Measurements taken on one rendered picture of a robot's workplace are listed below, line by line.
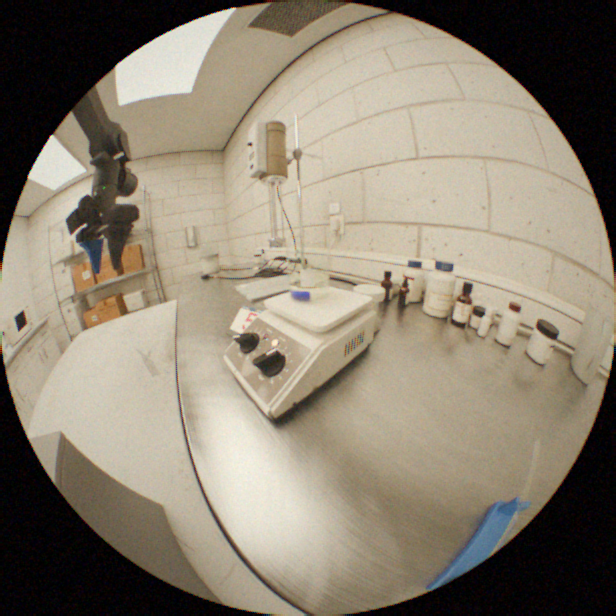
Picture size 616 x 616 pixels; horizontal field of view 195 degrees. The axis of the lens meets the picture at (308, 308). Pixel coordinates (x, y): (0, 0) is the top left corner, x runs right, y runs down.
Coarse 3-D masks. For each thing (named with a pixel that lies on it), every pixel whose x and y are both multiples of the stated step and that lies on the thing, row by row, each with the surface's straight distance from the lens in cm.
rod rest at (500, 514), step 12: (504, 504) 22; (516, 504) 22; (528, 504) 22; (492, 516) 22; (504, 516) 24; (480, 528) 22; (492, 528) 23; (504, 528) 24; (480, 540) 22; (492, 540) 23; (468, 552) 21; (480, 552) 22; (456, 564) 21; (468, 564) 22; (444, 576) 21; (456, 576) 22; (432, 588) 21
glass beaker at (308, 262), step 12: (288, 252) 23; (300, 252) 22; (312, 252) 22; (324, 252) 23; (288, 264) 24; (300, 264) 22; (312, 264) 22; (324, 264) 23; (288, 276) 24; (300, 276) 23; (312, 276) 22; (324, 276) 23; (300, 288) 23; (312, 288) 23; (324, 288) 24; (300, 300) 24; (312, 300) 23; (324, 300) 24
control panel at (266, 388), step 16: (256, 320) 27; (272, 336) 22; (288, 336) 21; (240, 352) 25; (256, 352) 23; (288, 352) 20; (304, 352) 19; (240, 368) 23; (256, 368) 21; (288, 368) 19; (256, 384) 20; (272, 384) 19
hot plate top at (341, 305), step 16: (336, 288) 30; (272, 304) 25; (288, 304) 24; (320, 304) 24; (336, 304) 24; (352, 304) 24; (368, 304) 26; (304, 320) 20; (320, 320) 19; (336, 320) 20
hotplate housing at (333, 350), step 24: (264, 312) 27; (360, 312) 26; (312, 336) 20; (336, 336) 21; (360, 336) 25; (312, 360) 18; (336, 360) 22; (288, 384) 18; (312, 384) 21; (264, 408) 19; (288, 408) 20
